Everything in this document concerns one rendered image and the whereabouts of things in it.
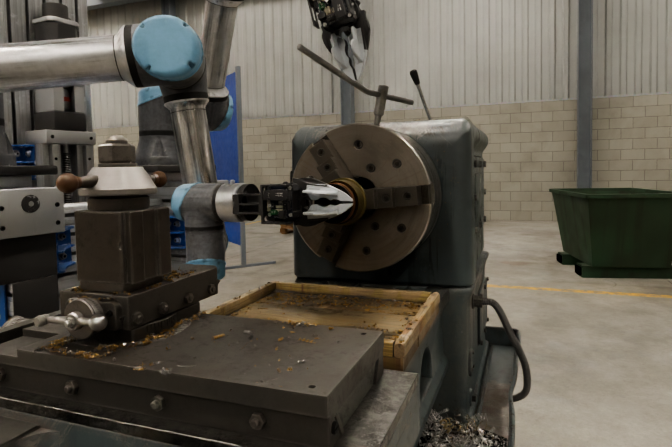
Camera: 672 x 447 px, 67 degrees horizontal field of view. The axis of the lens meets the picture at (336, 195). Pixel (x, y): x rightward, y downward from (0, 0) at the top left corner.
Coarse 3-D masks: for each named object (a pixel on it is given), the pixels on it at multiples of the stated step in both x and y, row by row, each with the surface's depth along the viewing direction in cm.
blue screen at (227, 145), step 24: (240, 72) 585; (240, 96) 586; (240, 120) 587; (216, 144) 663; (240, 144) 588; (216, 168) 667; (240, 168) 589; (240, 240) 596; (240, 264) 598; (264, 264) 608
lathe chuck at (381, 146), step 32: (352, 128) 106; (384, 128) 103; (352, 160) 106; (384, 160) 104; (416, 160) 101; (320, 224) 109; (384, 224) 104; (416, 224) 102; (320, 256) 110; (352, 256) 107; (384, 256) 105
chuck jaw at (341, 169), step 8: (320, 144) 104; (328, 144) 105; (312, 152) 105; (320, 152) 105; (328, 152) 104; (336, 152) 106; (320, 160) 104; (328, 160) 102; (336, 160) 103; (320, 168) 102; (328, 168) 102; (336, 168) 101; (344, 168) 104; (328, 176) 100; (336, 176) 99; (344, 176) 101; (352, 176) 106
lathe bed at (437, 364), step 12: (408, 288) 117; (432, 288) 115; (444, 288) 115; (444, 300) 109; (432, 324) 95; (432, 336) 104; (420, 348) 85; (432, 348) 104; (420, 360) 93; (432, 360) 104; (444, 360) 114; (420, 372) 92; (432, 372) 103; (444, 372) 111; (420, 384) 100; (432, 384) 101; (420, 396) 95; (432, 396) 98; (420, 408) 91; (420, 420) 88; (420, 432) 86
